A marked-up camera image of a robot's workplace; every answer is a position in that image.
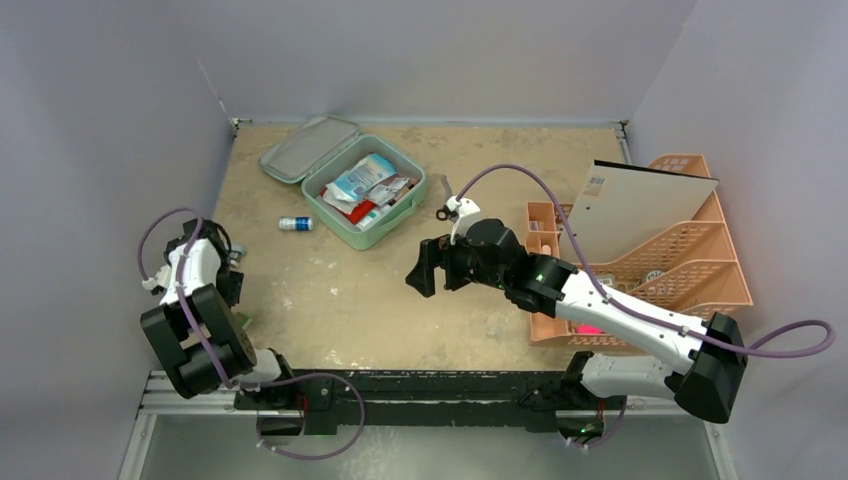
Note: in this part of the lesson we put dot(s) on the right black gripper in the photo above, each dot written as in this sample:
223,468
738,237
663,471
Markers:
451,264

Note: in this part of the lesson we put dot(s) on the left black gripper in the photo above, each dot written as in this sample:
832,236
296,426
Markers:
232,288

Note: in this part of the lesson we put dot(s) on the white plastic bottle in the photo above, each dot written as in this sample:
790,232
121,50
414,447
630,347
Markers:
372,217

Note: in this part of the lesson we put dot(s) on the blue white tube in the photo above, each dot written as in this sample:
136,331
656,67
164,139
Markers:
299,224

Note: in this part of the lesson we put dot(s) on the red first aid pouch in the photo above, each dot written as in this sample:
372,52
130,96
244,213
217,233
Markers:
350,211

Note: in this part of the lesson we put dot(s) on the clear bag alcohol wipes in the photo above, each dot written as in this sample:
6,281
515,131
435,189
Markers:
390,190

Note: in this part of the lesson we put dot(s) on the mint green storage case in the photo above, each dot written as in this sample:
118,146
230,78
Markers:
323,148

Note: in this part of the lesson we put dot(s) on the blue white plastic bag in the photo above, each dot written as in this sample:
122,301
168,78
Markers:
355,182

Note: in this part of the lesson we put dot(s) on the black handled scissors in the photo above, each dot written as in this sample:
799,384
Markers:
447,199

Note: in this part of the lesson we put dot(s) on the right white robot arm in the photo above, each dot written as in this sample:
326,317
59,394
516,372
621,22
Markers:
695,362

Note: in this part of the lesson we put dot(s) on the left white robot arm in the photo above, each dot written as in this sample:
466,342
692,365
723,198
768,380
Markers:
193,330

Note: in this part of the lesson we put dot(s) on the pink marker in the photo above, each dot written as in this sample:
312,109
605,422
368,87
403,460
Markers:
587,330

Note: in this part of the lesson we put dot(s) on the white cardboard folder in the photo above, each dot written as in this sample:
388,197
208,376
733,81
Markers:
621,206

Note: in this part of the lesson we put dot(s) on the peach plastic organizer basket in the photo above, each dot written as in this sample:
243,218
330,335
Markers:
691,268

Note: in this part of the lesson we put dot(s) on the black metal base frame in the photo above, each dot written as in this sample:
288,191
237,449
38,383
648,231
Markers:
536,401

